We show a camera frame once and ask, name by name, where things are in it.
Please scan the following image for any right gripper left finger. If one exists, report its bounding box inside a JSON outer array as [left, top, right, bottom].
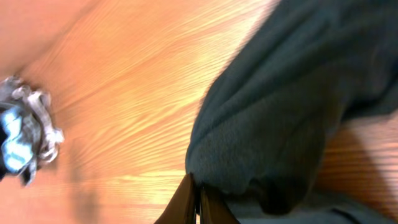
[[155, 174, 197, 224]]

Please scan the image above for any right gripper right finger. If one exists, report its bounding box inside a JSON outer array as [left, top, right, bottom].
[[200, 186, 240, 224]]

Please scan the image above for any black t-shirt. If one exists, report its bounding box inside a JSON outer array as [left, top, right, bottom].
[[185, 0, 397, 223]]

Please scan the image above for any light blue folded garment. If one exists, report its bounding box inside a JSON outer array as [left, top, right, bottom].
[[1, 107, 34, 174]]

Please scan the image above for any grey folded garment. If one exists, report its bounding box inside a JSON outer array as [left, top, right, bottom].
[[1, 77, 42, 186]]

